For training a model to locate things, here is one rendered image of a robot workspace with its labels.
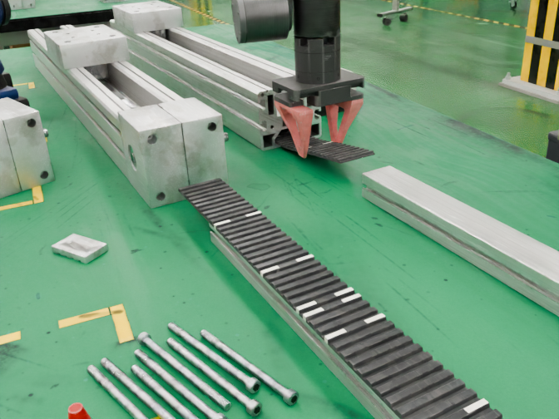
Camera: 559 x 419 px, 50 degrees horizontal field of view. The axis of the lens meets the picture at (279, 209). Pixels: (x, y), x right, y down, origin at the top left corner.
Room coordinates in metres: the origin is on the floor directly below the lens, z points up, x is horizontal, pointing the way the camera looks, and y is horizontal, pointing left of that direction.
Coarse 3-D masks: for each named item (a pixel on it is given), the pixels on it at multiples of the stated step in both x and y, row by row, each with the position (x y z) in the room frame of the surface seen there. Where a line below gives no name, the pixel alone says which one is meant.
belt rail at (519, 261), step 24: (384, 168) 0.64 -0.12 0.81; (384, 192) 0.59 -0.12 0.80; (408, 192) 0.57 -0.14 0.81; (432, 192) 0.56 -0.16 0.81; (408, 216) 0.55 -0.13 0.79; (432, 216) 0.52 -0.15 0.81; (456, 216) 0.51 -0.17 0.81; (480, 216) 0.51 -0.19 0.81; (456, 240) 0.50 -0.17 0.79; (480, 240) 0.46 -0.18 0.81; (504, 240) 0.46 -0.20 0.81; (528, 240) 0.46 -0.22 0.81; (480, 264) 0.46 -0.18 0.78; (504, 264) 0.44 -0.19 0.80; (528, 264) 0.42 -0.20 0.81; (552, 264) 0.42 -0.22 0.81; (528, 288) 0.41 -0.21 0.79; (552, 288) 0.39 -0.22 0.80; (552, 312) 0.39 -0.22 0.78
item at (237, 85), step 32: (128, 32) 1.36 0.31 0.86; (192, 32) 1.26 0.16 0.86; (160, 64) 1.17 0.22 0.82; (192, 64) 1.01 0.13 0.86; (224, 64) 1.07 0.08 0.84; (256, 64) 0.96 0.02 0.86; (192, 96) 1.02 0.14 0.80; (224, 96) 0.90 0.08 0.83; (256, 96) 0.79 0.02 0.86; (256, 128) 0.80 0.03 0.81; (320, 128) 0.83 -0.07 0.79
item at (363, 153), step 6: (360, 150) 0.68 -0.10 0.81; (366, 150) 0.68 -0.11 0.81; (372, 150) 0.68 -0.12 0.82; (336, 156) 0.67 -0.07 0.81; (342, 156) 0.67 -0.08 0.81; (348, 156) 0.66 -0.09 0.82; (354, 156) 0.66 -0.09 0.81; (360, 156) 0.67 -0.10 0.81; (366, 156) 0.67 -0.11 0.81; (342, 162) 0.65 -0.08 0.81
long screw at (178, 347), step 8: (168, 344) 0.37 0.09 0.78; (176, 344) 0.37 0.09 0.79; (184, 352) 0.36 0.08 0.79; (192, 360) 0.35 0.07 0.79; (200, 360) 0.35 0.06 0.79; (200, 368) 0.34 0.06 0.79; (208, 368) 0.34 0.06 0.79; (208, 376) 0.33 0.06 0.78; (216, 376) 0.33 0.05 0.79; (224, 384) 0.32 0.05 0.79; (232, 392) 0.31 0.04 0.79; (240, 392) 0.31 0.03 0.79; (240, 400) 0.31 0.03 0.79; (248, 400) 0.30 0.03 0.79; (256, 400) 0.30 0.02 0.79; (248, 408) 0.30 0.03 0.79; (256, 408) 0.30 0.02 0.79
